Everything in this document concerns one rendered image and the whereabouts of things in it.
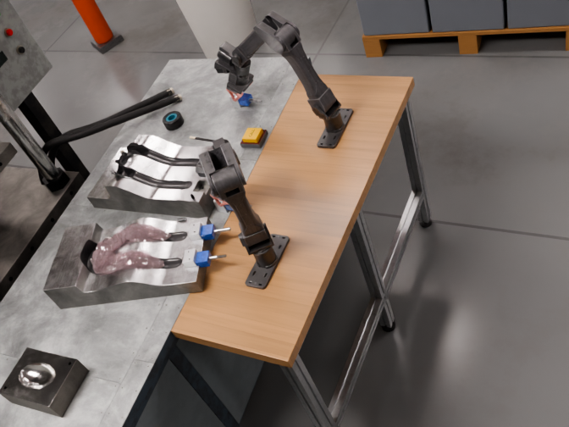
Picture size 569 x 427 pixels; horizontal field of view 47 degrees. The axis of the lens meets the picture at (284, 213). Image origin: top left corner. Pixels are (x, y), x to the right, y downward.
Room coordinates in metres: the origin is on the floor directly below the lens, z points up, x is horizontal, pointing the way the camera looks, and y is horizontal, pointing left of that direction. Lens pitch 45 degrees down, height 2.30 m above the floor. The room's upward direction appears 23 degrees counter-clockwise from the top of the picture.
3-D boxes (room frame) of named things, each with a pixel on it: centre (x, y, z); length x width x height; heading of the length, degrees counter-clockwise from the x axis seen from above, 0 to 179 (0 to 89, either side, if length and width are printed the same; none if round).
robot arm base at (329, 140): (1.79, -0.29, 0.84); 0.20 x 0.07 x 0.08; 139
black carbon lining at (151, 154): (1.85, 0.36, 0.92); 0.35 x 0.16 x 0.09; 52
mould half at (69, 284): (1.53, 0.51, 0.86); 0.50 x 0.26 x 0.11; 69
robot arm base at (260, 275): (1.33, 0.11, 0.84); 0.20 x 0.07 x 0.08; 139
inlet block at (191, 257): (1.39, 0.28, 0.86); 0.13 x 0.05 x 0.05; 69
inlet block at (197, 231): (1.50, 0.24, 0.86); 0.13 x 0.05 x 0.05; 69
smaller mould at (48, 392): (1.22, 0.84, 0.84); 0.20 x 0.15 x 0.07; 52
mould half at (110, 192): (1.87, 0.36, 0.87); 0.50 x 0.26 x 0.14; 52
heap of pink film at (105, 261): (1.54, 0.51, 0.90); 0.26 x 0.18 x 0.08; 69
